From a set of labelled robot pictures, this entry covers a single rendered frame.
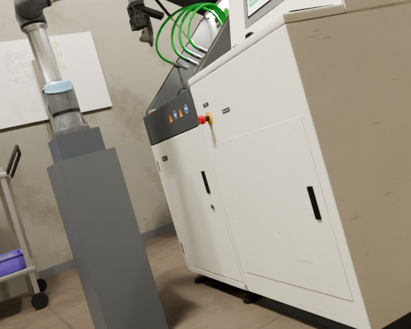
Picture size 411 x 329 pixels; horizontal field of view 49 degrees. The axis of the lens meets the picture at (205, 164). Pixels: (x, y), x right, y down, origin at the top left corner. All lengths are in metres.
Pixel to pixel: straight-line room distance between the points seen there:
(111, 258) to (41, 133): 2.58
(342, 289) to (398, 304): 0.16
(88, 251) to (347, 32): 1.21
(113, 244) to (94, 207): 0.17
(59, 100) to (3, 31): 2.62
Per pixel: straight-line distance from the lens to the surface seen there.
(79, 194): 1.82
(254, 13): 1.84
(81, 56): 4.53
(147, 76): 4.71
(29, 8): 2.10
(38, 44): 2.15
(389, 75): 1.47
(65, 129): 1.90
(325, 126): 1.27
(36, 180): 4.23
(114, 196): 1.86
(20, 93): 4.32
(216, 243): 2.06
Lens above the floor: 0.68
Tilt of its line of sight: 2 degrees down
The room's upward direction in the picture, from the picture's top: 16 degrees counter-clockwise
